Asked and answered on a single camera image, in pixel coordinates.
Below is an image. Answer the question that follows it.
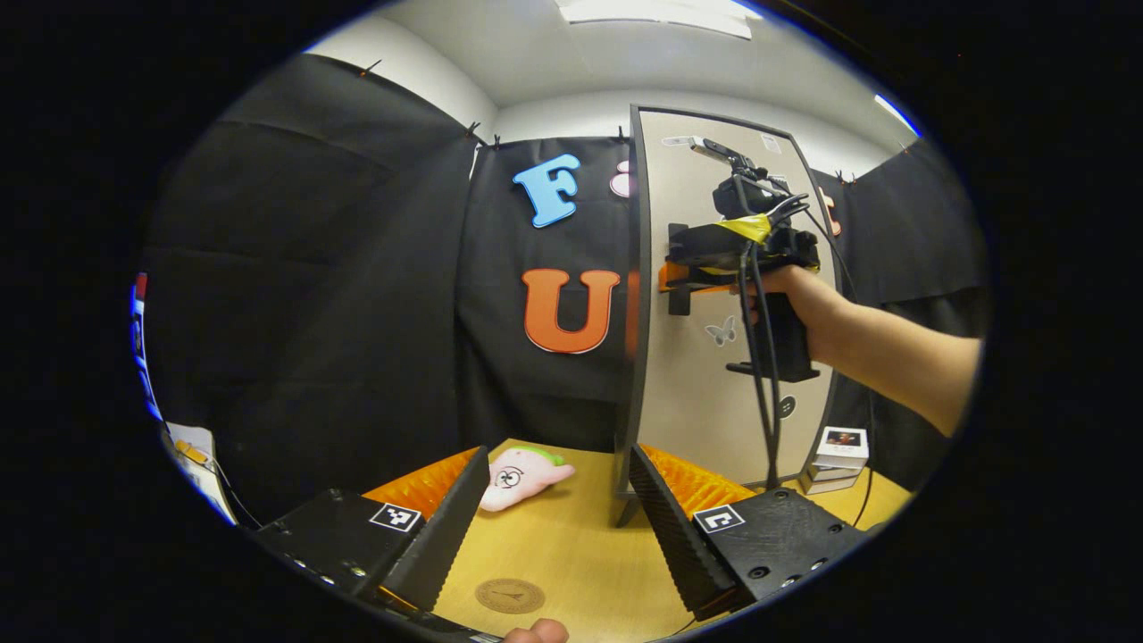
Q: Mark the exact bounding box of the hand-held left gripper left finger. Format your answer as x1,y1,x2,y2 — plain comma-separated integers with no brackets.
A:
254,446,491,615

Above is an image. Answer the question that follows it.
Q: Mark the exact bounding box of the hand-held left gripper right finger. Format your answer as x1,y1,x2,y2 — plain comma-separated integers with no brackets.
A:
629,444,872,623

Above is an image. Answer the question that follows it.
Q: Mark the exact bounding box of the dark grey cabinet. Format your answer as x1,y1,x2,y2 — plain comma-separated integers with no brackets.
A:
614,104,845,528

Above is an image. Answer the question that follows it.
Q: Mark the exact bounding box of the pink plush toy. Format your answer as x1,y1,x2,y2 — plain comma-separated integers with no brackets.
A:
480,446,577,513

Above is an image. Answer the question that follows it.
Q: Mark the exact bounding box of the white box with photo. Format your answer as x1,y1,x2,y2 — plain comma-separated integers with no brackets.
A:
815,427,870,472

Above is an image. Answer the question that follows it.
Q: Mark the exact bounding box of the plain white box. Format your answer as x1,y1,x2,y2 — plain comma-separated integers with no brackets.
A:
797,463,863,496

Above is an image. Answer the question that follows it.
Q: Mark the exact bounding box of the large ceiling light panel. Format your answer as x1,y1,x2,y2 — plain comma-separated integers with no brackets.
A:
554,0,755,41

